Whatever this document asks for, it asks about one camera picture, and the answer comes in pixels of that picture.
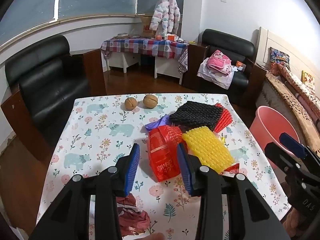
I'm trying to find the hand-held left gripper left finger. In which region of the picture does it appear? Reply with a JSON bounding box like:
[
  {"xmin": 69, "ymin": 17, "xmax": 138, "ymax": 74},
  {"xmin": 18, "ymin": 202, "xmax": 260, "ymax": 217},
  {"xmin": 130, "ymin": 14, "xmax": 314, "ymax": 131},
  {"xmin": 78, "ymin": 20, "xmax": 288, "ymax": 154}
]
[{"xmin": 29, "ymin": 143, "xmax": 141, "ymax": 240}]

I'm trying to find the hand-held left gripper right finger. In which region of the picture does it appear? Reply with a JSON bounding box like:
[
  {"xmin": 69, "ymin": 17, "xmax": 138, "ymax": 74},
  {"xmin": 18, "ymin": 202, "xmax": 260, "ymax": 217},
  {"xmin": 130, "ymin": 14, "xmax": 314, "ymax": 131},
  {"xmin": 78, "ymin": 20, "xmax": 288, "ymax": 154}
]
[{"xmin": 176, "ymin": 143, "xmax": 292, "ymax": 240}]

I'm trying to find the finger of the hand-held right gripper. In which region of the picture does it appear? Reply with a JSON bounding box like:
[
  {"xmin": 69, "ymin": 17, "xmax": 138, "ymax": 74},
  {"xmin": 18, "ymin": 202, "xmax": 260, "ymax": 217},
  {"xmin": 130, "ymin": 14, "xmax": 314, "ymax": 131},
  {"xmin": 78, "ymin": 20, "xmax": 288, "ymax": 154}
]
[
  {"xmin": 264, "ymin": 142, "xmax": 305, "ymax": 179},
  {"xmin": 279, "ymin": 133, "xmax": 320, "ymax": 167}
]

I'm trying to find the red plastic wrapper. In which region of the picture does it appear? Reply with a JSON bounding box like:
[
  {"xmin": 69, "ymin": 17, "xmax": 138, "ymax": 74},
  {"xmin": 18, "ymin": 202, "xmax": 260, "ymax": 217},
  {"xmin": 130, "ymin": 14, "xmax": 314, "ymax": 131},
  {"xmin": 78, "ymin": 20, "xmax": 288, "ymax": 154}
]
[{"xmin": 147, "ymin": 125, "xmax": 184, "ymax": 182}]

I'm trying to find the yellow foam fruit net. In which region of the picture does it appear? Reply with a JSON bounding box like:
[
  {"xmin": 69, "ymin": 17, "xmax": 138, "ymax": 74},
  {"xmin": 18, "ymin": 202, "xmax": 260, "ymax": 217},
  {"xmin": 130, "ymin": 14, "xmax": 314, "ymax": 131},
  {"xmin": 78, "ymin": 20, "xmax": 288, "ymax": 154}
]
[{"xmin": 181, "ymin": 126, "xmax": 234, "ymax": 174}]

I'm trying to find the pink plastic bucket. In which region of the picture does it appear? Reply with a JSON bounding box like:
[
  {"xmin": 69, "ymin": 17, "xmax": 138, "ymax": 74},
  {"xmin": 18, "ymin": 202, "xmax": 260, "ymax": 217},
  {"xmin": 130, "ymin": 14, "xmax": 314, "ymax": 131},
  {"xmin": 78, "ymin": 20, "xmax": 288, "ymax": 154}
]
[{"xmin": 249, "ymin": 106, "xmax": 300, "ymax": 170}]

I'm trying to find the purple face mask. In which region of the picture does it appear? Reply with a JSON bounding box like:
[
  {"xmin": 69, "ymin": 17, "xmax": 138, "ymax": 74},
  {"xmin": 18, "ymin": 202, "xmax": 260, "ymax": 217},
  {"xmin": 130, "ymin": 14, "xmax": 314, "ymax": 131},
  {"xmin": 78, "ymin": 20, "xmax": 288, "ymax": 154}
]
[{"xmin": 145, "ymin": 114, "xmax": 173, "ymax": 130}]

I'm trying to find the black foam fruit net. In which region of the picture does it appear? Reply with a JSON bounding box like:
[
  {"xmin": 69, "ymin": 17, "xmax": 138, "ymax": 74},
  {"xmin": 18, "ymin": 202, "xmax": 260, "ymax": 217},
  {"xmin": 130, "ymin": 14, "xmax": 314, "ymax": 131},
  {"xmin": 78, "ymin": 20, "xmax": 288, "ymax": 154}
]
[{"xmin": 169, "ymin": 101, "xmax": 224, "ymax": 132}]

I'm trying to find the red foam fruit net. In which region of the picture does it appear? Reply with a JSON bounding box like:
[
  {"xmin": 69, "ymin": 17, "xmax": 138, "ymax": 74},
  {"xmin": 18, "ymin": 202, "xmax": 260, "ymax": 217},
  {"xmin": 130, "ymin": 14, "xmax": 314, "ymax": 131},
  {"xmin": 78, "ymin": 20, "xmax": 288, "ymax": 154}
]
[{"xmin": 212, "ymin": 102, "xmax": 233, "ymax": 133}]

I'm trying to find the brown cloth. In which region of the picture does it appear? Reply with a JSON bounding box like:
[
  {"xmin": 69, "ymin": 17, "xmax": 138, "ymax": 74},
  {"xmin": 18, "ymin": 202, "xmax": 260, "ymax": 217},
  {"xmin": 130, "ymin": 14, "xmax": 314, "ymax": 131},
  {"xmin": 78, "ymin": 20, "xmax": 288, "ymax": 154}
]
[{"xmin": 282, "ymin": 205, "xmax": 309, "ymax": 233}]

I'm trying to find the brown floral blanket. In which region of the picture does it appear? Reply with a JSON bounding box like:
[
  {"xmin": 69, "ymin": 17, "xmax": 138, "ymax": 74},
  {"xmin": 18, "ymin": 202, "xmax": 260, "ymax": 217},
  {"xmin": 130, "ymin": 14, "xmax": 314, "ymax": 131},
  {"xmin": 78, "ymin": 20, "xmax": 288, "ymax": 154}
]
[{"xmin": 265, "ymin": 71, "xmax": 320, "ymax": 155}]

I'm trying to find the floral bear tablecloth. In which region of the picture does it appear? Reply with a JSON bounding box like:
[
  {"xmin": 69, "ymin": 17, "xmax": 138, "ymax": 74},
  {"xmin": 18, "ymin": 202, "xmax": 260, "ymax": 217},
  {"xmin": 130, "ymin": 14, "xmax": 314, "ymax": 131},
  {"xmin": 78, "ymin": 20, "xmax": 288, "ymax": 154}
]
[{"xmin": 36, "ymin": 93, "xmax": 292, "ymax": 240}]

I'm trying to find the crumpled dark red wrapper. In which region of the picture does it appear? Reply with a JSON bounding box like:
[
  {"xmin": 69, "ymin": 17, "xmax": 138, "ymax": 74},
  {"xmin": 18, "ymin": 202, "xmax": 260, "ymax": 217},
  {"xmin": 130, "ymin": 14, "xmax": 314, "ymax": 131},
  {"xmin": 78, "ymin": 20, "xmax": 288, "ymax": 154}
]
[{"xmin": 115, "ymin": 192, "xmax": 150, "ymax": 237}]

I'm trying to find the dotted patchwork quilt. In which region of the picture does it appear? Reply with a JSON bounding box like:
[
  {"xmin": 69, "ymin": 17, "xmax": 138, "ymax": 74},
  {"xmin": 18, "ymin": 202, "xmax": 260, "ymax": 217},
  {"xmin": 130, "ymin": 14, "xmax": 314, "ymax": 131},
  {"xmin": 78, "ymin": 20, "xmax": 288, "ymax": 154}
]
[{"xmin": 272, "ymin": 65, "xmax": 320, "ymax": 120}]

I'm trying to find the small walnut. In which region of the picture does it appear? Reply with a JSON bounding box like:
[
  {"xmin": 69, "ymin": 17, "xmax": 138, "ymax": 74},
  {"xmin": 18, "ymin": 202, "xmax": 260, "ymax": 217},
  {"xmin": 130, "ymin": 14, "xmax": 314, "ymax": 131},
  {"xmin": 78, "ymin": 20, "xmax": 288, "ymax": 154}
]
[{"xmin": 124, "ymin": 97, "xmax": 137, "ymax": 111}]

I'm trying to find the large walnut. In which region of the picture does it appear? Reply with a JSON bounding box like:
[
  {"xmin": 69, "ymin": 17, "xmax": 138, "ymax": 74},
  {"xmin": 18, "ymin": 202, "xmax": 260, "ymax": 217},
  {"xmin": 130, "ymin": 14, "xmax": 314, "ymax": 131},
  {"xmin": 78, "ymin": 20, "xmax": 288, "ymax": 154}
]
[{"xmin": 143, "ymin": 94, "xmax": 158, "ymax": 109}]

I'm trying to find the yellow patterned pillow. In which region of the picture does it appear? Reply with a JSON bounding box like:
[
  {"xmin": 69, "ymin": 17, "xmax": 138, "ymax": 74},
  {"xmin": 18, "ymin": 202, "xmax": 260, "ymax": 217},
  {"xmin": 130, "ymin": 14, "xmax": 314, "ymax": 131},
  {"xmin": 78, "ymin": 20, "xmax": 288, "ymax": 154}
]
[{"xmin": 301, "ymin": 70, "xmax": 316, "ymax": 89}]

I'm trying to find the colourful cartoon pillow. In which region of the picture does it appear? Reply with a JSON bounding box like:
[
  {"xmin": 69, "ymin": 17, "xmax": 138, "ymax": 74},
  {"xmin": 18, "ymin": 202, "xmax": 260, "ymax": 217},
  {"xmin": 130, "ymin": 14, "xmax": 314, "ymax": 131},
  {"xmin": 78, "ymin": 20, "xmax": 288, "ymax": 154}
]
[{"xmin": 269, "ymin": 47, "xmax": 290, "ymax": 75}]

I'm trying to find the white desk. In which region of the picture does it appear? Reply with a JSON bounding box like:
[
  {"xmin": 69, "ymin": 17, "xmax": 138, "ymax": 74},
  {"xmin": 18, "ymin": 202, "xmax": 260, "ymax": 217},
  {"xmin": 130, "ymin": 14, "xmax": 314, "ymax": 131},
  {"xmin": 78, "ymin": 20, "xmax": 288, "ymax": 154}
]
[{"xmin": 107, "ymin": 52, "xmax": 183, "ymax": 85}]

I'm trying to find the bed with cream headboard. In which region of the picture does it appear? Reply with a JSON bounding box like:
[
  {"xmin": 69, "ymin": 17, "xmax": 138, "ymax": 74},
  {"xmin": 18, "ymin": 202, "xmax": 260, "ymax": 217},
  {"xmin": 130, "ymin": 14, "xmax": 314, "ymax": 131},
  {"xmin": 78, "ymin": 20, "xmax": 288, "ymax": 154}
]
[{"xmin": 255, "ymin": 26, "xmax": 320, "ymax": 160}]

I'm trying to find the pink folded clothing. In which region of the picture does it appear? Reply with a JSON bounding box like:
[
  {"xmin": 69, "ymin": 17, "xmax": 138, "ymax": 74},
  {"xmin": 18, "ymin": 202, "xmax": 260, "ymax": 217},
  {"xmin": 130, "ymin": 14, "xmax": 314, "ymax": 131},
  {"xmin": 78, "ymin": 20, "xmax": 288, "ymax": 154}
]
[{"xmin": 205, "ymin": 49, "xmax": 232, "ymax": 75}]

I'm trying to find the plaid tablecloth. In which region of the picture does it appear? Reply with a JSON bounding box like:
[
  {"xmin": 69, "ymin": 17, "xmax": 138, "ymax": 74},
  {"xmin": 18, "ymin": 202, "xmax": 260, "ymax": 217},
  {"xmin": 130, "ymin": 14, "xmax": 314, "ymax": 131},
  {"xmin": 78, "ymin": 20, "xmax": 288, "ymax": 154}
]
[{"xmin": 101, "ymin": 37, "xmax": 190, "ymax": 74}]

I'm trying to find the black armchair with wooden sides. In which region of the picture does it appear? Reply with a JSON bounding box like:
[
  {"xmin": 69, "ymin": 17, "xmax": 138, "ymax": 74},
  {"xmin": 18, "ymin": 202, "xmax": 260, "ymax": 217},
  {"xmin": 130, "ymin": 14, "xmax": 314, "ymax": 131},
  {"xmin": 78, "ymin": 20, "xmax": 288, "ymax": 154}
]
[
  {"xmin": 182, "ymin": 29, "xmax": 267, "ymax": 107},
  {"xmin": 0, "ymin": 34, "xmax": 107, "ymax": 163}
]

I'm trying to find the white patterned puffer jacket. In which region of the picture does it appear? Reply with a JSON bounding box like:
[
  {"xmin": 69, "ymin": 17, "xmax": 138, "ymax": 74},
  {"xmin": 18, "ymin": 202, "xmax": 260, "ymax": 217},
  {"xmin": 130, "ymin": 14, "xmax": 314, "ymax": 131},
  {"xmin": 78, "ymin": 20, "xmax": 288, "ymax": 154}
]
[{"xmin": 149, "ymin": 0, "xmax": 181, "ymax": 36}]

